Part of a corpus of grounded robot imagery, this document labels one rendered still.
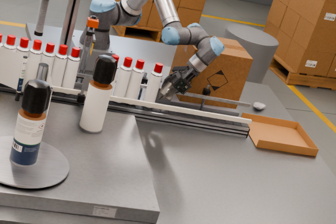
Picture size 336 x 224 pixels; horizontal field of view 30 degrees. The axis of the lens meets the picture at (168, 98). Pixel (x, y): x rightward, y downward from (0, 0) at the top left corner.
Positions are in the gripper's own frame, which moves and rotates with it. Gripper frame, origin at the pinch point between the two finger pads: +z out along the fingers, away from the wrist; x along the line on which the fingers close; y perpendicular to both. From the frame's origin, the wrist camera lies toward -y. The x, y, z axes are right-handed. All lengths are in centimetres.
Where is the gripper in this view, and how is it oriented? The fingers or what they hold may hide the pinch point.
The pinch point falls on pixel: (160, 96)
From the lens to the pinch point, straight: 274.3
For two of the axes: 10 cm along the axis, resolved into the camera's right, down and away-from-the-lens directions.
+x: 6.9, 5.8, 4.3
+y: 1.7, 4.4, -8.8
